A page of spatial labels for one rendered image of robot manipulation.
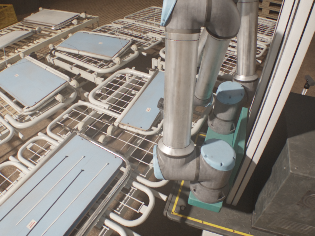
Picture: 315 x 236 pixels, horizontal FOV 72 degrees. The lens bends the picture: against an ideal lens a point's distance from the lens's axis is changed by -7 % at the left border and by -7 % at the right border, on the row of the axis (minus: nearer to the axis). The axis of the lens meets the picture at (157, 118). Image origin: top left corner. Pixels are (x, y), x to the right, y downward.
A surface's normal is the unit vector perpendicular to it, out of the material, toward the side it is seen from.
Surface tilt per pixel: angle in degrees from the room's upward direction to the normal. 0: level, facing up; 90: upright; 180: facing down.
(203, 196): 70
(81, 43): 5
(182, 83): 77
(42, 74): 7
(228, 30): 106
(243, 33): 87
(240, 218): 0
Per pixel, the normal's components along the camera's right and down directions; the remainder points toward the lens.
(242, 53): -0.57, 0.51
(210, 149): 0.09, -0.74
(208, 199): -0.21, 0.36
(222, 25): 0.06, 0.87
